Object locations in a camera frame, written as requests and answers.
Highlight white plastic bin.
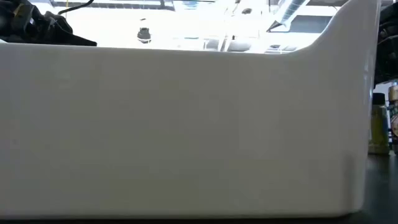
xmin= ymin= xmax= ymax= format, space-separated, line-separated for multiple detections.
xmin=0 ymin=0 xmax=382 ymax=218

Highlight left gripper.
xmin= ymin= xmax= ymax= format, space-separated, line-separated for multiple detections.
xmin=39 ymin=11 xmax=98 ymax=47

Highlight black left camera cable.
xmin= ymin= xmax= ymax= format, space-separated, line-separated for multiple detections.
xmin=57 ymin=0 xmax=95 ymax=16

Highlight dark round background device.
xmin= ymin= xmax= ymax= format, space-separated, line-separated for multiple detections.
xmin=137 ymin=27 xmax=152 ymax=44

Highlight silver ventilation duct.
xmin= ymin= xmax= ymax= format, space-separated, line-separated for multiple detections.
xmin=273 ymin=0 xmax=308 ymax=26

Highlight black-lid spice jar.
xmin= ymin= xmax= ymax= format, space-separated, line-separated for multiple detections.
xmin=368 ymin=92 xmax=391 ymax=156

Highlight grey seat back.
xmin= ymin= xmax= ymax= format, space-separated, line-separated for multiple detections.
xmin=226 ymin=40 xmax=252 ymax=53

